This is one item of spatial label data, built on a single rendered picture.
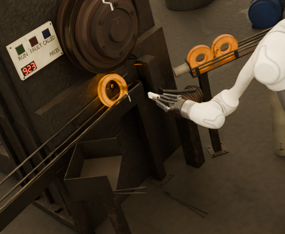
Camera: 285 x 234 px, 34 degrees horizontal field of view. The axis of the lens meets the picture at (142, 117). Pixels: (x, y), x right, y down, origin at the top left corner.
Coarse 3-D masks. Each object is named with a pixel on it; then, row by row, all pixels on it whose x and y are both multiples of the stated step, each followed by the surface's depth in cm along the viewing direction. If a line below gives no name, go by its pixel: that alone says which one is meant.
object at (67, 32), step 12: (72, 0) 218; (132, 0) 241; (72, 12) 215; (72, 24) 216; (72, 36) 218; (72, 48) 220; (132, 48) 249; (84, 60) 227; (96, 72) 234; (108, 72) 240
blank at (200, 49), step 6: (192, 48) 266; (198, 48) 263; (204, 48) 264; (192, 54) 264; (198, 54) 265; (204, 54) 267; (210, 54) 267; (192, 60) 266; (204, 60) 270; (192, 66) 269
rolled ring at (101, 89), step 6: (102, 78) 249; (108, 78) 250; (114, 78) 252; (120, 78) 255; (102, 84) 247; (120, 84) 256; (126, 84) 257; (102, 90) 247; (120, 90) 258; (126, 90) 257; (102, 96) 247; (120, 96) 256; (102, 102) 250; (108, 102) 249; (114, 102) 252
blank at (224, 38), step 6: (222, 36) 264; (228, 36) 264; (216, 42) 264; (222, 42) 265; (228, 42) 266; (234, 42) 266; (216, 48) 266; (228, 48) 270; (234, 48) 269; (216, 54) 268; (222, 54) 269; (228, 54) 270
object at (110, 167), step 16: (80, 144) 228; (96, 144) 226; (112, 144) 225; (80, 160) 228; (96, 160) 231; (112, 160) 228; (80, 176) 225; (96, 176) 203; (112, 176) 219; (80, 192) 210; (96, 192) 209; (112, 192) 208; (112, 208) 233; (112, 224) 240
